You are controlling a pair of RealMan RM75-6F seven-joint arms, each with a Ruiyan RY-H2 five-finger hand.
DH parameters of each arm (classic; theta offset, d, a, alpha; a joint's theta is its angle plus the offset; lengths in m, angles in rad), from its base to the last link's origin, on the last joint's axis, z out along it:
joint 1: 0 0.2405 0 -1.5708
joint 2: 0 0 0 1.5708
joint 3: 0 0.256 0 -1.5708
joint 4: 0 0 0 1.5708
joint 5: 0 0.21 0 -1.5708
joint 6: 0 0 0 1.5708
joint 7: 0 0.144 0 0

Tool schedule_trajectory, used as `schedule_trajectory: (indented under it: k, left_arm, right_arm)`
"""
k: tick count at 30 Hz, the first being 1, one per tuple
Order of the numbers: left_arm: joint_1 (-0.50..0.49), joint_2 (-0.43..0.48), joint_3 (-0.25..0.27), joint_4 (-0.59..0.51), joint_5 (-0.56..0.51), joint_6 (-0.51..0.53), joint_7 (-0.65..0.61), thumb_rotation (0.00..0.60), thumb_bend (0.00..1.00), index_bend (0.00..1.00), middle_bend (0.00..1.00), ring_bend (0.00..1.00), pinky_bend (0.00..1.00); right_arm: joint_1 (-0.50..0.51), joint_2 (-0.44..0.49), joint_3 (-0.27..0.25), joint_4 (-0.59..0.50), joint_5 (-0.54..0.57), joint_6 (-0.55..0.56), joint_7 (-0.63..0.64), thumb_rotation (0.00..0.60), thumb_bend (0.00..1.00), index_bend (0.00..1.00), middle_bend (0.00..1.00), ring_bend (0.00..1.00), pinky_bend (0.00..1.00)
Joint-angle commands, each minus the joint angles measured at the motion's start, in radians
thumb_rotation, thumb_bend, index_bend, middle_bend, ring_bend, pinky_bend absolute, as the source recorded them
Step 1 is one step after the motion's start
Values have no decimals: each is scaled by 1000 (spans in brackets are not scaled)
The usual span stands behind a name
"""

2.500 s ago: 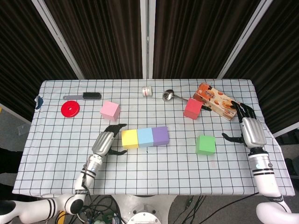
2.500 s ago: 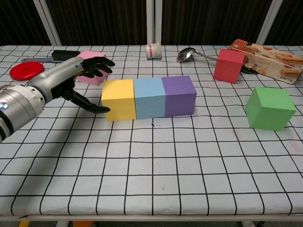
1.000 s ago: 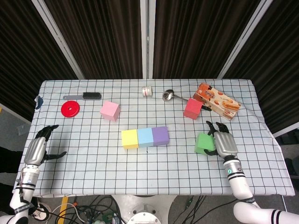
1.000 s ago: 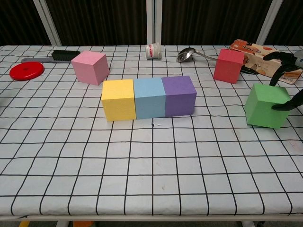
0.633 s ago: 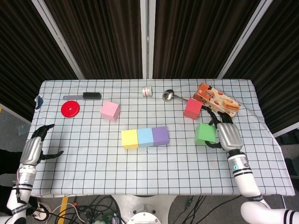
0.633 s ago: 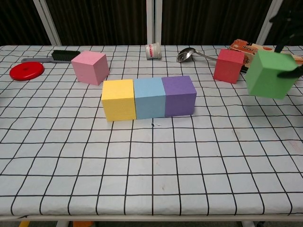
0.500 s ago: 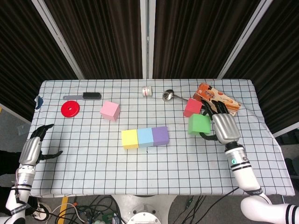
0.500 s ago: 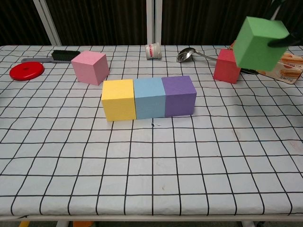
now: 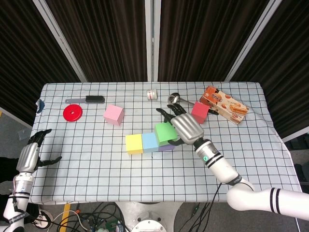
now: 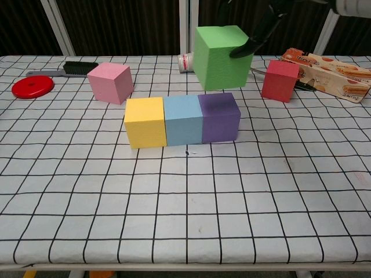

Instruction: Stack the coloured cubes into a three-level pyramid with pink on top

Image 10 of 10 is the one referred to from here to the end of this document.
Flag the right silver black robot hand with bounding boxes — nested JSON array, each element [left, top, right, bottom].
[[230, 0, 330, 58]]

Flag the green foam cube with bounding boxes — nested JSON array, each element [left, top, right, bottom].
[[193, 25, 253, 91]]

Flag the red foam cube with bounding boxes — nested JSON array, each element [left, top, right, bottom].
[[261, 60, 300, 103]]

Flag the purple foam cube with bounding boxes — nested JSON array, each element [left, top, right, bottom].
[[198, 92, 242, 144]]

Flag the yellow foam cube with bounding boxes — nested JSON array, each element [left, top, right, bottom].
[[123, 97, 168, 149]]

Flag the pink foam cube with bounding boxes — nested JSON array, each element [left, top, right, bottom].
[[86, 62, 134, 105]]

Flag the light blue foam cube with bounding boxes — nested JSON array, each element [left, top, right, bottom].
[[163, 94, 203, 147]]

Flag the orange biscuit box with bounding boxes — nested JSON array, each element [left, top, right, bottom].
[[279, 47, 371, 104]]

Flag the grey brush black bristles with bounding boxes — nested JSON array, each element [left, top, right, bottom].
[[26, 61, 100, 78]]

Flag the white black checkered tablecloth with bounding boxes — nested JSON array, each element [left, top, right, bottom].
[[0, 54, 371, 266]]

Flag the red plastic disc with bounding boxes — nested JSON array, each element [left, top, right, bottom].
[[11, 75, 55, 100]]

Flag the white partition post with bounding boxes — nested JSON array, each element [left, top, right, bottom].
[[314, 10, 341, 56], [179, 0, 198, 56], [40, 0, 76, 56]]

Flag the metal ladle black handle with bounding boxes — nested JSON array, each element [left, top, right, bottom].
[[250, 67, 317, 93]]

